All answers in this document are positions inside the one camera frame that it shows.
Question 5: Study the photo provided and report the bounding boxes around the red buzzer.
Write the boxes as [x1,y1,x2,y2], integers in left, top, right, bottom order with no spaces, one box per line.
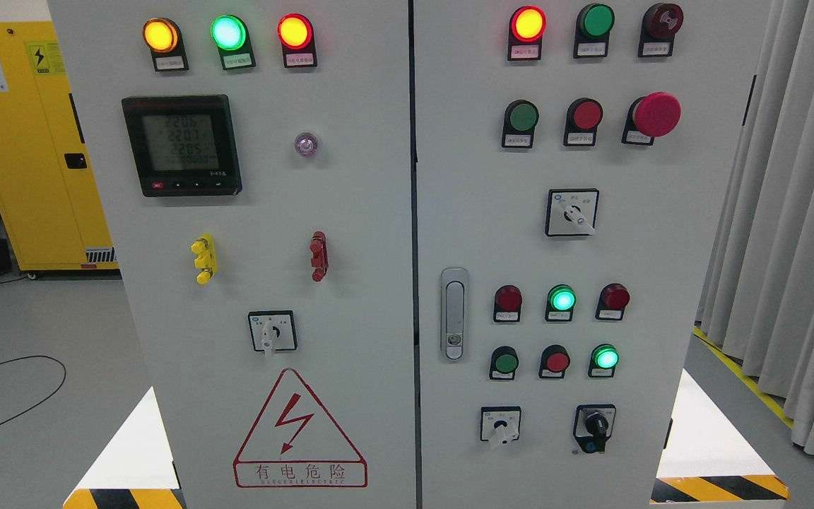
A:
[637,3,684,58]

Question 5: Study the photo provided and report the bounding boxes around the dark red indicator right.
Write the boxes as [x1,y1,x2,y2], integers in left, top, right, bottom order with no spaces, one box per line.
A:
[595,283,630,322]

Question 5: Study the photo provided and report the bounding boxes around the red push button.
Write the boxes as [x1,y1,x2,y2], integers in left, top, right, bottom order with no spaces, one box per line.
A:
[538,344,571,380]
[562,98,604,147]

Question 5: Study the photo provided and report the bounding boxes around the green push button upper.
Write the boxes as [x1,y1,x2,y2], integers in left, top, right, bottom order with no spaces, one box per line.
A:
[500,99,539,149]

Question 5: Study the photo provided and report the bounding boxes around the yellow terminal post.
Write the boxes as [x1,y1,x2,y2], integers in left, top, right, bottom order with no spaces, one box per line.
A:
[190,234,218,286]

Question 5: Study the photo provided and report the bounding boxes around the lit green push button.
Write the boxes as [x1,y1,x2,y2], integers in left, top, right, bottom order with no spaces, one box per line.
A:
[588,344,620,379]

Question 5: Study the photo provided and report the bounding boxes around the green indicator top right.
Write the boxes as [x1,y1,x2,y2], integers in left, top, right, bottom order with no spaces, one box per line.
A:
[574,3,615,59]

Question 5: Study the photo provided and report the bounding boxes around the black digital power meter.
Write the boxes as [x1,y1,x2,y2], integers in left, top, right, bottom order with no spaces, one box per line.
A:
[122,94,242,197]

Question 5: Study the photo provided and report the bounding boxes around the red electric danger sticker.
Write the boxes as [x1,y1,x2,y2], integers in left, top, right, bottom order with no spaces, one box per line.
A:
[232,368,368,488]

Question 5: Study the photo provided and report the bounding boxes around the small clear lamp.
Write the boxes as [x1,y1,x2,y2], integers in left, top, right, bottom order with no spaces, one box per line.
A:
[295,132,320,158]

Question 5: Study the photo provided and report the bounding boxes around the green push button lower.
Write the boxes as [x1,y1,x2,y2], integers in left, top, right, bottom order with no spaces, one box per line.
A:
[489,346,518,380]

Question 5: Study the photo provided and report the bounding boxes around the red push button upper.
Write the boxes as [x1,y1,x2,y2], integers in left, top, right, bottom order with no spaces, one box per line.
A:
[562,98,604,147]

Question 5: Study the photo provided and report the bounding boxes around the dark red indicator left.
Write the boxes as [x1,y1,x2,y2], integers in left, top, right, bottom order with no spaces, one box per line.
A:
[493,286,523,323]

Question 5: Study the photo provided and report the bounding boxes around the red push button lower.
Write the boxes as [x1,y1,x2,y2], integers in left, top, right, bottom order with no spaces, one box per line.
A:
[538,344,571,380]

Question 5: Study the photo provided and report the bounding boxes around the silver door lock handle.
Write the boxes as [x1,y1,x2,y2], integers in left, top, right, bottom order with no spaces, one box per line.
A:
[440,267,468,361]

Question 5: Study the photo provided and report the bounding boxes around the red indicator light top left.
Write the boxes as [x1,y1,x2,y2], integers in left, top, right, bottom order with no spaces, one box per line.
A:
[277,13,319,69]

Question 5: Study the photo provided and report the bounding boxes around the green indicator light top left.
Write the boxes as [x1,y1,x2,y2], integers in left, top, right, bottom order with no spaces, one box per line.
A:
[210,14,255,71]

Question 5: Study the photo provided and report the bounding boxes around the white rotary light switch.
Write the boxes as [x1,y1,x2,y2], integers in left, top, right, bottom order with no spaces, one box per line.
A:
[247,310,298,356]

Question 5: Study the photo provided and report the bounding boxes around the dark red indicator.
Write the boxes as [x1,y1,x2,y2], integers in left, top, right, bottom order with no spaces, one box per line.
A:
[595,283,630,322]
[493,286,523,323]

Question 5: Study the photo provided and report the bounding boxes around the yellow safety cabinet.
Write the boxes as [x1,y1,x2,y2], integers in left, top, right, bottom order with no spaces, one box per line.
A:
[0,21,117,273]

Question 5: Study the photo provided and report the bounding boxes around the grey curtain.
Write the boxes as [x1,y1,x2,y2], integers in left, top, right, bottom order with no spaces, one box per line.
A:
[697,1,814,455]

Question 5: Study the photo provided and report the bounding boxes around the yellow indicator light top left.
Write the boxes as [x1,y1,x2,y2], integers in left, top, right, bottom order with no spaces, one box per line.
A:
[143,18,189,72]

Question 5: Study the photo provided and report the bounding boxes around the lit red indicator right door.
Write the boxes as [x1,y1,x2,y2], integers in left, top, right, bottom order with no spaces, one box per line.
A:
[507,6,547,62]

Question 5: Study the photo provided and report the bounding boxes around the black key selector switch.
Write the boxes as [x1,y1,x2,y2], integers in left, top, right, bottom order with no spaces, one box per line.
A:
[572,404,616,454]

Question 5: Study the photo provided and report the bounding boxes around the grey electrical cabinet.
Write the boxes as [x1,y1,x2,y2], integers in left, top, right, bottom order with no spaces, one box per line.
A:
[49,1,772,508]

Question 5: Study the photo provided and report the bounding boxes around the lit green indicator middle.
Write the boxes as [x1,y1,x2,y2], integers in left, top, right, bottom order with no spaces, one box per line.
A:
[545,284,577,322]

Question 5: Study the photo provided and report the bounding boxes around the white rotary switch right upper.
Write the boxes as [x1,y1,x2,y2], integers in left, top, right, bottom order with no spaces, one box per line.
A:
[545,188,600,238]

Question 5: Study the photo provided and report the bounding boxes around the white rotary switch lower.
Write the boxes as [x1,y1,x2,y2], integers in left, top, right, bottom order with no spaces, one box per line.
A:
[479,406,522,449]

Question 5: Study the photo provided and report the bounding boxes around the black floor cable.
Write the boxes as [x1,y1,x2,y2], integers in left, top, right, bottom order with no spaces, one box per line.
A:
[0,355,68,446]

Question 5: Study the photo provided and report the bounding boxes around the red emergency stop button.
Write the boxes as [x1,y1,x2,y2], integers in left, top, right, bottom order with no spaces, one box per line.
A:
[621,91,682,147]

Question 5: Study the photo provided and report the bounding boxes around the red terminal post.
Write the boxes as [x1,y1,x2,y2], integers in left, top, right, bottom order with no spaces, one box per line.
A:
[308,231,329,281]

